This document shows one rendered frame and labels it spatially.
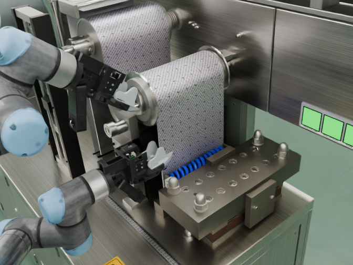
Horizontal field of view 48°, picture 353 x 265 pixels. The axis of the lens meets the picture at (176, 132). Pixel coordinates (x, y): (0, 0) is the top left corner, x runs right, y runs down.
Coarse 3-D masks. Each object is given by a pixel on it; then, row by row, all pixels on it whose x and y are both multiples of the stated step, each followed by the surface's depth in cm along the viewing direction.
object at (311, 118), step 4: (304, 108) 102; (304, 112) 102; (308, 112) 101; (312, 112) 100; (316, 112) 99; (304, 116) 103; (308, 116) 102; (312, 116) 101; (316, 116) 100; (320, 116) 98; (304, 120) 103; (308, 120) 102; (312, 120) 101; (316, 120) 100; (304, 124) 104; (308, 124) 102; (312, 124) 102; (316, 124) 100; (316, 128) 101
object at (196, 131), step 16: (192, 112) 107; (208, 112) 111; (160, 128) 102; (176, 128) 106; (192, 128) 110; (208, 128) 114; (160, 144) 104; (176, 144) 108; (192, 144) 112; (208, 144) 117; (176, 160) 111; (192, 160) 115
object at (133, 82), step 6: (222, 66) 109; (132, 78) 100; (132, 84) 100; (138, 84) 97; (144, 90) 97; (144, 96) 97; (150, 102) 97; (150, 108) 98; (144, 114) 101; (150, 114) 99; (144, 120) 102
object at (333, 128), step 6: (324, 120) 98; (330, 120) 97; (336, 120) 95; (324, 126) 99; (330, 126) 97; (336, 126) 96; (324, 132) 100; (330, 132) 98; (336, 132) 97; (336, 138) 97
